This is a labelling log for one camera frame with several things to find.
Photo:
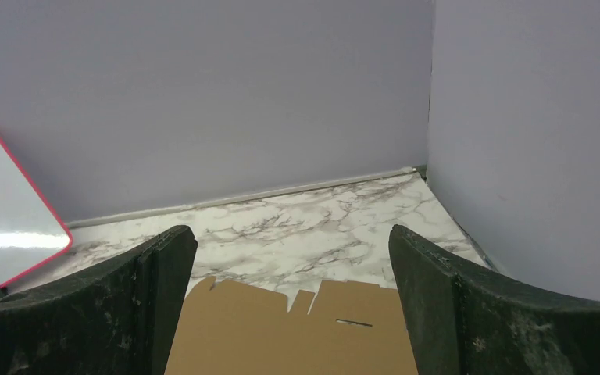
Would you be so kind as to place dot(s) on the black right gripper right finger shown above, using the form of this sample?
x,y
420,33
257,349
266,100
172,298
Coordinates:
x,y
463,318

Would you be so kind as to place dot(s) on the brown cardboard box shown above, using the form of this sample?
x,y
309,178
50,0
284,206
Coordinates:
x,y
346,327

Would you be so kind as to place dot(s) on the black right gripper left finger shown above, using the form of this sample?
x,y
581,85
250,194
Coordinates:
x,y
118,316

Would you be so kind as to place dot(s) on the pink framed whiteboard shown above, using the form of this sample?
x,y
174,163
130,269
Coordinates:
x,y
31,232

